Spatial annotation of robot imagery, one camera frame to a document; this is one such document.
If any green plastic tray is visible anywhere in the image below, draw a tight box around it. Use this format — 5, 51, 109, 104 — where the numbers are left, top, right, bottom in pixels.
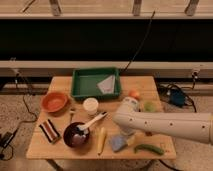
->
71, 67, 121, 101

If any bunch of dark grapes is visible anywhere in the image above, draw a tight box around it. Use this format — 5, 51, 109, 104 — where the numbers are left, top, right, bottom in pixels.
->
145, 132, 153, 136

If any dark brown bowl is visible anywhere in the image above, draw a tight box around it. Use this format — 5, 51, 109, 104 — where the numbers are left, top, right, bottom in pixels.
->
63, 122, 90, 148

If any white cup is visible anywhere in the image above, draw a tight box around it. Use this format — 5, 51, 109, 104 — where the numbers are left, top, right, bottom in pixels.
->
83, 98, 99, 116

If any light green cup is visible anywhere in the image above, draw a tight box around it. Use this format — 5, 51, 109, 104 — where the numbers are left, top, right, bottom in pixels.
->
144, 101, 156, 112

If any white spatula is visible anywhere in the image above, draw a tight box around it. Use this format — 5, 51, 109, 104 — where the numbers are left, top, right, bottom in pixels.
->
77, 112, 107, 131

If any grey folded cloth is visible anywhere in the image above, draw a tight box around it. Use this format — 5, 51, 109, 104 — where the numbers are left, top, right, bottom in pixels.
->
97, 75, 115, 94

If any black cable at left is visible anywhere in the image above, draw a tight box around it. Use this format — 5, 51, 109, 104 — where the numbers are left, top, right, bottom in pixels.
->
0, 71, 38, 161

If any green pepper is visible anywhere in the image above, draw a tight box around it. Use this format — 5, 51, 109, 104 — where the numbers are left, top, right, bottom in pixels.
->
134, 144, 164, 155

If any small fork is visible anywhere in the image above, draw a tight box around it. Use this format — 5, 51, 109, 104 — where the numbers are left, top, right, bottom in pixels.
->
69, 108, 75, 122

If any black cable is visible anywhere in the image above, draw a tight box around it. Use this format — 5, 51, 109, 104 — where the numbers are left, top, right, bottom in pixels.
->
0, 71, 38, 161
119, 10, 157, 76

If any black adapter at left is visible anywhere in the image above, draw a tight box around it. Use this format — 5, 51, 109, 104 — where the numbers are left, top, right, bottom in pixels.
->
0, 132, 13, 148

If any black cable at back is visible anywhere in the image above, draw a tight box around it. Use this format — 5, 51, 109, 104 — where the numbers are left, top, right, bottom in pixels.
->
119, 10, 157, 76

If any blue power box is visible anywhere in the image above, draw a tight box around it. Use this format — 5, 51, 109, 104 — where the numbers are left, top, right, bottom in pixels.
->
169, 90, 185, 107

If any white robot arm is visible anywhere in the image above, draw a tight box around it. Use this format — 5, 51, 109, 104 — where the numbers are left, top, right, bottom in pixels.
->
113, 97, 213, 145

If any orange bowl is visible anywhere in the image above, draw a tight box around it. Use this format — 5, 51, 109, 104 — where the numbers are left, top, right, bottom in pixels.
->
41, 92, 68, 113

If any orange fruit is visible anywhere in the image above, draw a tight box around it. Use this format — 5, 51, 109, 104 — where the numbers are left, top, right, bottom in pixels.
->
129, 90, 140, 99

